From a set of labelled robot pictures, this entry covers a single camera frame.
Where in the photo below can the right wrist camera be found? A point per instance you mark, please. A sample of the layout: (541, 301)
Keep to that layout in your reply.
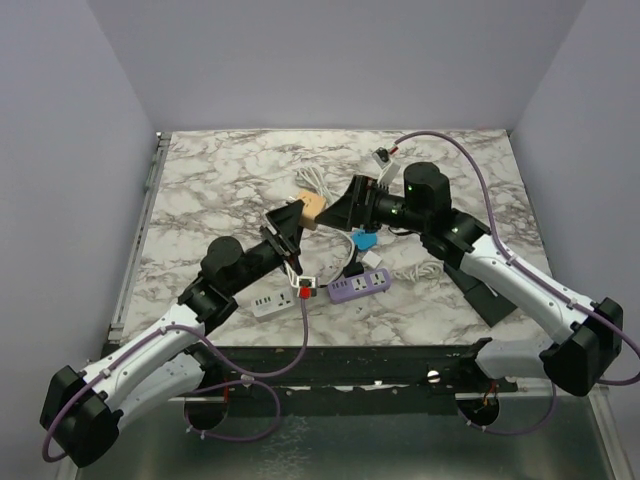
(383, 157)

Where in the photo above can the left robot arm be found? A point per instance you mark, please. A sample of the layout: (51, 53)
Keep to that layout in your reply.
(82, 410)

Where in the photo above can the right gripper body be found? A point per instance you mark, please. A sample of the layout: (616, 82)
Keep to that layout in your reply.
(372, 220)

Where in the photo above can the beige cube socket adapter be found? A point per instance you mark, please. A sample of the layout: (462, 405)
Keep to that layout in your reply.
(313, 205)

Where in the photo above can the black flat pad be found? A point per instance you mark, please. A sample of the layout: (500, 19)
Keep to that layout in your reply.
(491, 306)

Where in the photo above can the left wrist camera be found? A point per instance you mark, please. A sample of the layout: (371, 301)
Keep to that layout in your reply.
(305, 287)

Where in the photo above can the small white charger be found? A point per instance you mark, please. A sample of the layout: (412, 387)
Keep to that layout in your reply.
(371, 260)

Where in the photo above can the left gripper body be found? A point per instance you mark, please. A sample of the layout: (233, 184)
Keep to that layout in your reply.
(283, 242)

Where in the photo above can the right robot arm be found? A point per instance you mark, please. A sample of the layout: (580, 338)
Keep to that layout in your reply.
(583, 336)

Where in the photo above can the black charger with cable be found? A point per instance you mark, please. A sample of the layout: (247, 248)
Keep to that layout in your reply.
(353, 267)

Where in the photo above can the white power strip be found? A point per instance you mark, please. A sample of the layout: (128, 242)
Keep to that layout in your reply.
(272, 304)

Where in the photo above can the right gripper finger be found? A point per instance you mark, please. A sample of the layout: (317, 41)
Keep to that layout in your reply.
(359, 186)
(338, 215)

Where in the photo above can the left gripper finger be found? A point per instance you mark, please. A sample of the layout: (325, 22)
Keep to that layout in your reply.
(296, 239)
(284, 219)

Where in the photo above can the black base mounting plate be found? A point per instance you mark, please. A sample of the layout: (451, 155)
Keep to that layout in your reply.
(339, 381)

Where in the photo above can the purple power strip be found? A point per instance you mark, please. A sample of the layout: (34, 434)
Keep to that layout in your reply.
(359, 286)

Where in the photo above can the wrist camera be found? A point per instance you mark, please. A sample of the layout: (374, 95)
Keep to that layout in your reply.
(383, 157)
(305, 287)

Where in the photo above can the blue charger plug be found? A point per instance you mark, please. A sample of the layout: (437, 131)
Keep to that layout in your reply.
(364, 241)

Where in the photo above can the aluminium frame rail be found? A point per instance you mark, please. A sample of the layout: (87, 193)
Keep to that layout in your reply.
(150, 190)

